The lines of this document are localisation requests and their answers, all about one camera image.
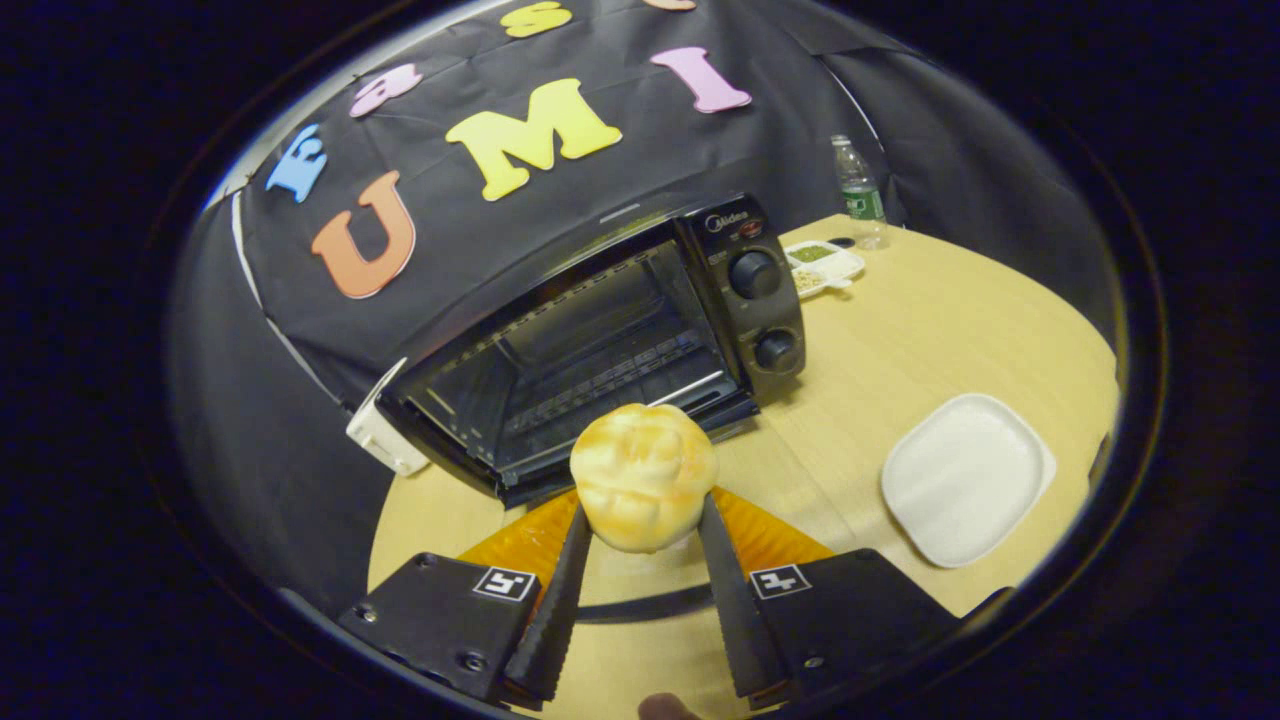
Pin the golden bread bun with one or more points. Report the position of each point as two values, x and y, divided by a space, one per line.
645 480

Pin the black electric oven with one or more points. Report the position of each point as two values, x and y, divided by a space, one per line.
770 310

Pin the white compartment snack tray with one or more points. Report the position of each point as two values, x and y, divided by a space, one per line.
825 265

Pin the white square plate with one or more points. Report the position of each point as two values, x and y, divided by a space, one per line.
965 480

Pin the clear plastic water bottle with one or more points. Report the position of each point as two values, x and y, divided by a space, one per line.
860 195

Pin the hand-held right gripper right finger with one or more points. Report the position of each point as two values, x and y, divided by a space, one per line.
735 620

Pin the white toaster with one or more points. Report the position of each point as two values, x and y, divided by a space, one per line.
385 440

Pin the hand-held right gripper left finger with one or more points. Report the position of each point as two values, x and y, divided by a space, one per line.
560 620

